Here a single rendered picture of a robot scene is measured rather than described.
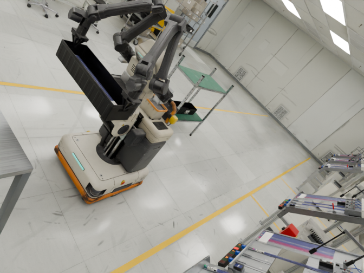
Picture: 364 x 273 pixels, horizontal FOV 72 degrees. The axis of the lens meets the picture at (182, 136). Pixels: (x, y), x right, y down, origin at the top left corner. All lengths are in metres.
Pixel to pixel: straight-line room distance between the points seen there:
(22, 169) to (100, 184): 0.92
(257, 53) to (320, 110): 3.35
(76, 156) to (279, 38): 9.80
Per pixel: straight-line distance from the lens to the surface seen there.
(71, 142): 2.31
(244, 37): 11.63
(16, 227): 2.08
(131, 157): 2.22
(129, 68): 1.84
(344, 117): 10.22
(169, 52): 1.55
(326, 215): 2.98
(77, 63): 1.57
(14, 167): 1.31
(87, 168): 2.18
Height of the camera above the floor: 1.79
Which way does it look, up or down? 26 degrees down
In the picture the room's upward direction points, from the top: 40 degrees clockwise
